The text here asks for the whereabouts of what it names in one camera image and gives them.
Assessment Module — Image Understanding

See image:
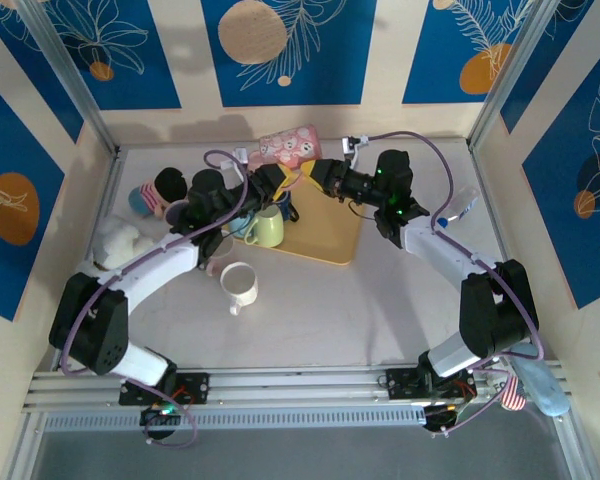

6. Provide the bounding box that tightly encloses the navy blue mug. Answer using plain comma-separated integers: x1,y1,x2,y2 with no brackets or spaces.
274,192,301,224

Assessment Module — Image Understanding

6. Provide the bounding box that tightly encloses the pink patterned mug red interior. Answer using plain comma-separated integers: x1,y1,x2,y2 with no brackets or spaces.
258,123,322,169

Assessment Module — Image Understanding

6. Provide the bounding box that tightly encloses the light green mug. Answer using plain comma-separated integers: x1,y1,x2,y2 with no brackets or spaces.
243,207,285,249

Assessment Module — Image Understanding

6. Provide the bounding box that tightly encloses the light blue mug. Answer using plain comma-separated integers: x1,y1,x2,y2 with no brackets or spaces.
227,214,255,240

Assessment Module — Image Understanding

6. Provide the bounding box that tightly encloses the pale pink tall mug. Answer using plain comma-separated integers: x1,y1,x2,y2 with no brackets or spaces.
207,238,237,276

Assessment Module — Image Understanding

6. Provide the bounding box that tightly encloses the pale pink wide mug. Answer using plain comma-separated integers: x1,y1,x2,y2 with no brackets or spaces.
219,261,260,317

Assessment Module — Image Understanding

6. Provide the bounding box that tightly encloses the yellow plastic tray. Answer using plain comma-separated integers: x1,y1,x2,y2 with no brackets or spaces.
232,172,364,266

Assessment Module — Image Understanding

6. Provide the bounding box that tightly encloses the doll with black hair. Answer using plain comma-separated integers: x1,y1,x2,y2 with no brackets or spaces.
128,167,189,216

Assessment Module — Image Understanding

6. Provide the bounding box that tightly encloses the clear plastic bottle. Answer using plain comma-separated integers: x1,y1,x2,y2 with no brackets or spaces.
437,185,480,229

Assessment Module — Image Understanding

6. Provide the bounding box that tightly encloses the white plush toy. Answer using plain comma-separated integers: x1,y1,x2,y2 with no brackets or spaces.
92,217,156,271

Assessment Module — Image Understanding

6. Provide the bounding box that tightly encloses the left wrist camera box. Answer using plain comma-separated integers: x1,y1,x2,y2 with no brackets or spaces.
222,145,254,176

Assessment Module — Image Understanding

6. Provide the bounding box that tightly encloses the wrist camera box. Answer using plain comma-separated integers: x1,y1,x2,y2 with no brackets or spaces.
339,134,371,164
222,145,254,176

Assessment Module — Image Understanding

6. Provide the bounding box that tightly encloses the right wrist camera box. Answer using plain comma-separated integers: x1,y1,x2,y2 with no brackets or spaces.
339,134,371,164

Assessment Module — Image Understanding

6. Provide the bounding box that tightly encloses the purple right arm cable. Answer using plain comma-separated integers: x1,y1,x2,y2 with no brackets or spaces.
364,130,544,440

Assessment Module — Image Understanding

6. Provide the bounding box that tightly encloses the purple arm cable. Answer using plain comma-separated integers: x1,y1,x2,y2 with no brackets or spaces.
59,149,254,449
364,130,544,440

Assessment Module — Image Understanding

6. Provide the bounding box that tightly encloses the aluminium side rail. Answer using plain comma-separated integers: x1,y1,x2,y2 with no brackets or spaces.
468,142,569,381
49,148,127,372

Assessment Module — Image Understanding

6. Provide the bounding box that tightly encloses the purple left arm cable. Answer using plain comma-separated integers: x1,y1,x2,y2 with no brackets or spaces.
59,149,254,449

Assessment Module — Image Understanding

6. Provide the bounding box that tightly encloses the aluminium frame post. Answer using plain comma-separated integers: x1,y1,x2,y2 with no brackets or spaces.
468,0,596,150
14,0,121,157

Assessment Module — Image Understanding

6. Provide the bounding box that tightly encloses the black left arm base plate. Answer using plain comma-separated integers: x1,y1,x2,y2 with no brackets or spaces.
118,372,211,406

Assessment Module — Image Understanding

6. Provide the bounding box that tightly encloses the aluminium mounting rail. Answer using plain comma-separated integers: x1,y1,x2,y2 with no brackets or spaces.
22,367,571,415

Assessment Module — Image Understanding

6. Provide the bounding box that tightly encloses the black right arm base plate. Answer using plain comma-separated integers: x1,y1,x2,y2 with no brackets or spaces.
385,368,476,401

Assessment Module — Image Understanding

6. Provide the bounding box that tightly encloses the grey slotted cable duct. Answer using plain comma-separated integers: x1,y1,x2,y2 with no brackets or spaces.
43,410,427,434

